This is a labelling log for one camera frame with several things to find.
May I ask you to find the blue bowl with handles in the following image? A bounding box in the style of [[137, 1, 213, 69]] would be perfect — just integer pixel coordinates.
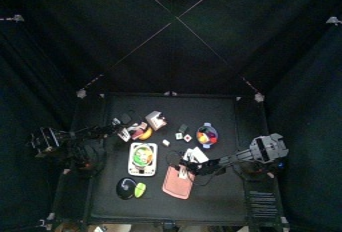
[[195, 122, 221, 150]]

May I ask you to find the white rectangular tray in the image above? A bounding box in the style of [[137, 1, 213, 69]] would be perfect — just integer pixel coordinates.
[[127, 142, 159, 178]]

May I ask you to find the black round disc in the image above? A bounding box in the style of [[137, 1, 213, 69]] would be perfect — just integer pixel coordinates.
[[115, 177, 138, 201]]

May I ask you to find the lime green toy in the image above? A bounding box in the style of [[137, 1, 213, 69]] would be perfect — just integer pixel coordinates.
[[134, 182, 149, 199]]

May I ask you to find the white label sticker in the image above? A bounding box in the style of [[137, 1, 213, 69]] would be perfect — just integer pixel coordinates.
[[248, 190, 281, 221]]

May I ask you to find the yellow toy fruit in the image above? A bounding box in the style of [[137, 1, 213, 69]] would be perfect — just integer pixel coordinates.
[[197, 132, 210, 145]]

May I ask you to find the pink rectangular plate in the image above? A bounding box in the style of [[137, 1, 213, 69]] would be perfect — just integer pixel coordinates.
[[161, 165, 198, 201]]

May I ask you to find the white toy box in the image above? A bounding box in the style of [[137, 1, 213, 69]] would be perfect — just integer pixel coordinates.
[[145, 110, 169, 131]]

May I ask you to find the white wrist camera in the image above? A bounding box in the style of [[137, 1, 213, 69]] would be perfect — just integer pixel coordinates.
[[182, 146, 210, 164], [117, 127, 133, 143]]

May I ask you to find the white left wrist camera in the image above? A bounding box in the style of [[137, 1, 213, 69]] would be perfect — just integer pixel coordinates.
[[117, 127, 133, 143]]

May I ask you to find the green bowl with food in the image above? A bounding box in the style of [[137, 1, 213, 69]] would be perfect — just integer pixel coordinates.
[[133, 145, 155, 168]]

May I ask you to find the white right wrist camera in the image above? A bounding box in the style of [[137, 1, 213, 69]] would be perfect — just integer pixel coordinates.
[[182, 146, 210, 164]]

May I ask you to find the yellow toy banana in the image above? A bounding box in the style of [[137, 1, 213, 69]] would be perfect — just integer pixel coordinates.
[[138, 127, 155, 141]]

